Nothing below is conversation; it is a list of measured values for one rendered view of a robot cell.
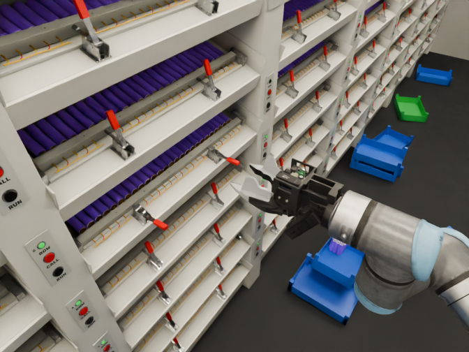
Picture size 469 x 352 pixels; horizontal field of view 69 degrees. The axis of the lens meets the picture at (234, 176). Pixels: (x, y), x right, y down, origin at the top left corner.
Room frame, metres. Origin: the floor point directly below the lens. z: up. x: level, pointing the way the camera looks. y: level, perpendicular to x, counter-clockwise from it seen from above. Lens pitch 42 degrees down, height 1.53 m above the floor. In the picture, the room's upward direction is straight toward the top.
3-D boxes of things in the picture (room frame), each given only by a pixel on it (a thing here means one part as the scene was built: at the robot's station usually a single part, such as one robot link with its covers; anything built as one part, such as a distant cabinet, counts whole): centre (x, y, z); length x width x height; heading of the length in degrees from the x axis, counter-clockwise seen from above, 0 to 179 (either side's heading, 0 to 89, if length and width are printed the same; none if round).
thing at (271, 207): (0.45, -0.07, 1.05); 0.09 x 0.05 x 0.02; 70
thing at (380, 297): (0.34, -0.29, 0.96); 0.12 x 0.09 x 0.12; 114
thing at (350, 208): (0.39, -0.20, 1.07); 0.10 x 0.05 x 0.09; 144
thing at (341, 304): (0.85, -0.44, 0.04); 0.30 x 0.20 x 0.08; 54
